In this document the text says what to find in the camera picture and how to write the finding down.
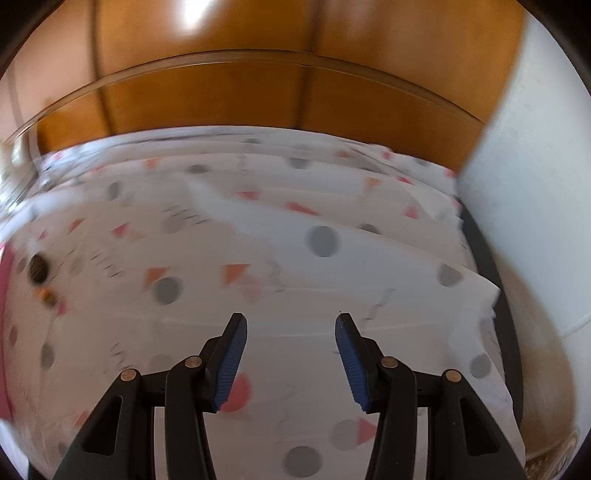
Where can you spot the white patterned tablecloth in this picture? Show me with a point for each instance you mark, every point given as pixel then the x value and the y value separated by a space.
pixel 286 286

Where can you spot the wooden wardrobe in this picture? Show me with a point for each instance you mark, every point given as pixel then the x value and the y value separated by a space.
pixel 277 87

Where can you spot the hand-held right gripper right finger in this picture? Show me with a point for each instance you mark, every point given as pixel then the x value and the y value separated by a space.
pixel 353 369

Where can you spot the black table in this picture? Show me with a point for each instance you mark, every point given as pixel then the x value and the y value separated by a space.
pixel 498 286

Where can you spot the orange tangerine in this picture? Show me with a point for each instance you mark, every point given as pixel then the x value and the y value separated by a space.
pixel 46 294

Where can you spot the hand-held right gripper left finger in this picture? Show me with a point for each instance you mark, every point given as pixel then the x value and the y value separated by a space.
pixel 228 369

